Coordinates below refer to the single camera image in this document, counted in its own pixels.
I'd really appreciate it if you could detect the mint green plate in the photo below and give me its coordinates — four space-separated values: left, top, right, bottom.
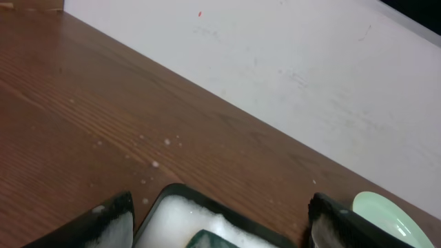
352 192 434 248

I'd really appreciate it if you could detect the green yellow sponge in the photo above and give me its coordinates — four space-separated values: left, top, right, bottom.
185 229 238 248

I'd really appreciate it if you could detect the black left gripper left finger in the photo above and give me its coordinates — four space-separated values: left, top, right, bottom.
24 192 134 248

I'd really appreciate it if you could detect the black rectangular foam tray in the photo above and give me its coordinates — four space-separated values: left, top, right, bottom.
133 183 297 248

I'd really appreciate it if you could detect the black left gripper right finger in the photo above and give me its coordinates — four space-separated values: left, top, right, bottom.
308 193 412 248

